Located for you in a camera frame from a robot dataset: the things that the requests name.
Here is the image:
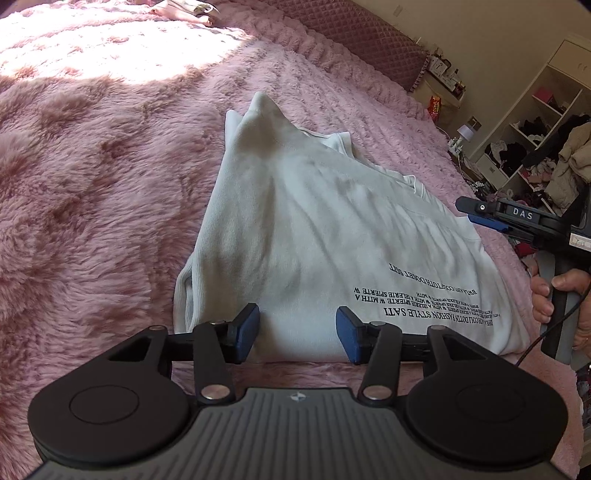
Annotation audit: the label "pink quilted pillow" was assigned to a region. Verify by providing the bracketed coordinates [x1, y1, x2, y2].
[272, 0, 428, 91]

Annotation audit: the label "person's right hand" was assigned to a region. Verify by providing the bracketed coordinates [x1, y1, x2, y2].
[526, 267, 591, 352]

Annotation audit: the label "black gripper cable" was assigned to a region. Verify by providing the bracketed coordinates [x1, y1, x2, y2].
[515, 286, 591, 367]

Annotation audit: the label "white shelving unit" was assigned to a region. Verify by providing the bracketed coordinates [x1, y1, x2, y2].
[475, 39, 591, 204]

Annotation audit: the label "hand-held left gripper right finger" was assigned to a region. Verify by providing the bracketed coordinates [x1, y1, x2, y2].
[336, 306, 506, 401]

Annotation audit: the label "beige hanging jacket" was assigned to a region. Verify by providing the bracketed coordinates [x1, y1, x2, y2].
[547, 122, 591, 217]

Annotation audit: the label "folded pink white clothes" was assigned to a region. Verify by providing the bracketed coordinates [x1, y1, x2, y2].
[154, 0, 218, 27]

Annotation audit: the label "cluttered bedside table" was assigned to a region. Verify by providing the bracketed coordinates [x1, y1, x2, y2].
[422, 54, 465, 100]

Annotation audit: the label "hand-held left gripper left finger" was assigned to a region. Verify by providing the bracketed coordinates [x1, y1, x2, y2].
[95, 303, 260, 403]

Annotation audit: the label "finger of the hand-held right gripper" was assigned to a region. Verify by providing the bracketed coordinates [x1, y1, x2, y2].
[455, 196, 509, 234]

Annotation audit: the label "pink fluffy blanket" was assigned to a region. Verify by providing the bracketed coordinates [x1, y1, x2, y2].
[0, 0, 583, 480]

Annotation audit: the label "white printed sweatshirt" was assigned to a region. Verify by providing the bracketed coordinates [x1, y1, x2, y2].
[173, 91, 525, 363]

